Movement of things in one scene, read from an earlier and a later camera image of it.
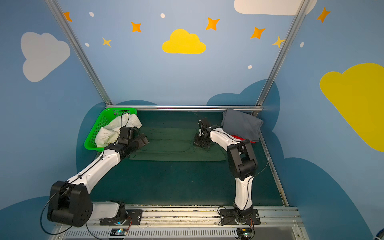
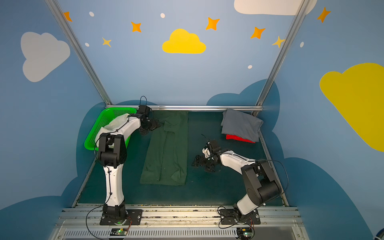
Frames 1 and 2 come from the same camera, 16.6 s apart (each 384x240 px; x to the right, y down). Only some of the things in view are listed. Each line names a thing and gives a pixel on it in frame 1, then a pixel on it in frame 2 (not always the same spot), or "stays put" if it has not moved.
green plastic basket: x=106 y=117 stays put
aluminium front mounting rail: x=277 y=222 stays put
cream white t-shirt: x=110 y=134 stays put
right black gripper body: x=201 y=140 → x=202 y=161
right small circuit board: x=244 y=232 stays put
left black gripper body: x=141 y=140 → x=151 y=124
